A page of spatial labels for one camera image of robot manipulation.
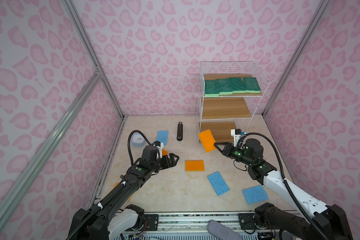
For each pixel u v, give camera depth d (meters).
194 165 0.93
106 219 0.43
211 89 0.72
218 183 0.85
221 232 0.68
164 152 1.01
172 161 0.73
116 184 0.52
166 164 0.72
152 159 0.64
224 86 0.74
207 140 0.79
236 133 0.71
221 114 0.86
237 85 0.75
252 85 0.75
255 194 0.80
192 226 0.72
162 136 1.07
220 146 0.74
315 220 0.39
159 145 0.76
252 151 0.59
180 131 1.09
